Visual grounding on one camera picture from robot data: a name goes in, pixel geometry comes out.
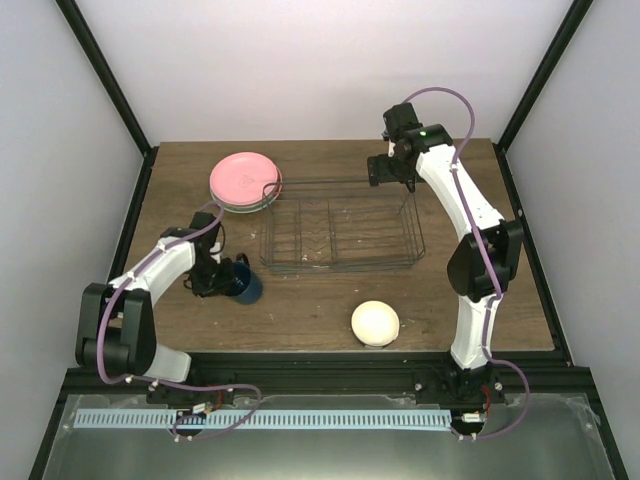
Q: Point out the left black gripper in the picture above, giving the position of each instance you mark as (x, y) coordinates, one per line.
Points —
(221, 289)

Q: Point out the wire dish rack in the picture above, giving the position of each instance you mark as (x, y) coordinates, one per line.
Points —
(317, 226)

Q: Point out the pink top plate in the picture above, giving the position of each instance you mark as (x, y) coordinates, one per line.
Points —
(243, 178)

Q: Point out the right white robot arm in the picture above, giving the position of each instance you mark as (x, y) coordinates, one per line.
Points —
(486, 258)

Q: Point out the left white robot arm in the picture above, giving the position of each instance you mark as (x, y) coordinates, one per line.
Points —
(116, 332)

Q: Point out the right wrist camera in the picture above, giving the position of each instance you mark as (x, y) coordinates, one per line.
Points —
(398, 119)

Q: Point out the mint green plate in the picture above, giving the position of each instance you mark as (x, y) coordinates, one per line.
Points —
(250, 207)

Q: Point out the dark blue mug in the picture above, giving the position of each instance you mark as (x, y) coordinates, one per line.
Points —
(242, 284)

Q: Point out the teal white bowl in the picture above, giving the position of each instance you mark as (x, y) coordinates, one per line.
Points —
(375, 324)

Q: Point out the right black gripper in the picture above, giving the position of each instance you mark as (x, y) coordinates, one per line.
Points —
(378, 165)

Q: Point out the metal front tray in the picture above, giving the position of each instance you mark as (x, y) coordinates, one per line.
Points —
(544, 436)

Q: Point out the right black frame post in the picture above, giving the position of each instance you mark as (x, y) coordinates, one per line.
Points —
(562, 38)

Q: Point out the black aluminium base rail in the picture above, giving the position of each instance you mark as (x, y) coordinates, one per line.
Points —
(428, 377)

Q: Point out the left black frame post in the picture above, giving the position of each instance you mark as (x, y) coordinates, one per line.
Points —
(91, 48)

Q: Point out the black frame post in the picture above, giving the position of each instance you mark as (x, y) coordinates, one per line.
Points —
(562, 38)
(91, 48)

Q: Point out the light blue slotted strip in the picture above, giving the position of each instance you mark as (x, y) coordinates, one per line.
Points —
(405, 420)

